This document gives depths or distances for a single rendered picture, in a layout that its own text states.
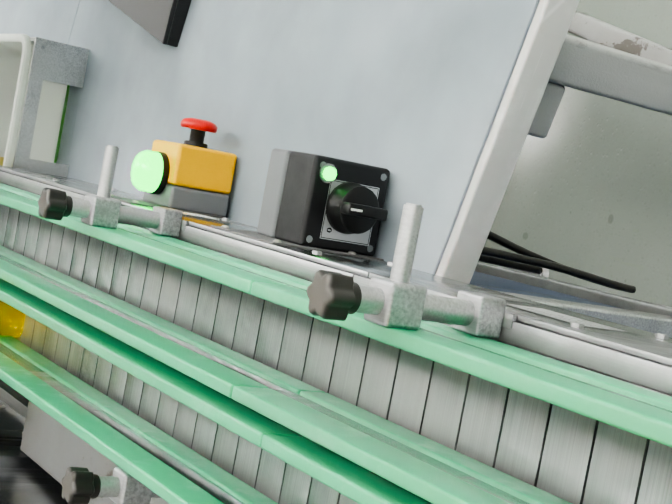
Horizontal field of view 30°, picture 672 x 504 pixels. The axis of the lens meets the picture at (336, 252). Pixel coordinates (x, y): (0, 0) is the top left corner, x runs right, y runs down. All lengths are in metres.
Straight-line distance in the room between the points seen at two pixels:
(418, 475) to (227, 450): 0.37
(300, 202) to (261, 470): 0.23
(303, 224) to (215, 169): 0.29
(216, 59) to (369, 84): 0.32
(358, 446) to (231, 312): 0.34
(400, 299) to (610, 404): 0.18
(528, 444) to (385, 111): 0.47
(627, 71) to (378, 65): 0.22
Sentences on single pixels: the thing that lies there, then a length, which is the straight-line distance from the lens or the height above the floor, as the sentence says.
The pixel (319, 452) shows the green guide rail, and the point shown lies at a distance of 0.82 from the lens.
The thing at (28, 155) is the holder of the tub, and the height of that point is 0.81.
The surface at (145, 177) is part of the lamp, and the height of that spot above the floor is 0.85.
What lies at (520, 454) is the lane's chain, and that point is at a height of 0.88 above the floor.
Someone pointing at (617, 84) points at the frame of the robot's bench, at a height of 0.61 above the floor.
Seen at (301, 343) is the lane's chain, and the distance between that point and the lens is 0.96.
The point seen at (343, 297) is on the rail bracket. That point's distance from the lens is 0.70.
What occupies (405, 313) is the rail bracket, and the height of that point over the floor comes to 0.96.
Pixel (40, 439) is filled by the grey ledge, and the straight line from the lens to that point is 1.43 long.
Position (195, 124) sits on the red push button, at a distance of 1.35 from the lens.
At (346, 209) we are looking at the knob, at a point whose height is 0.82.
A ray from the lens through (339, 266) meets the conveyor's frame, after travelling 0.94.
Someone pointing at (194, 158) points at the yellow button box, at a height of 0.81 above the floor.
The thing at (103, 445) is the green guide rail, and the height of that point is 0.96.
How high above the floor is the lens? 1.40
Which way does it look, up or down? 33 degrees down
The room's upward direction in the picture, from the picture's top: 81 degrees counter-clockwise
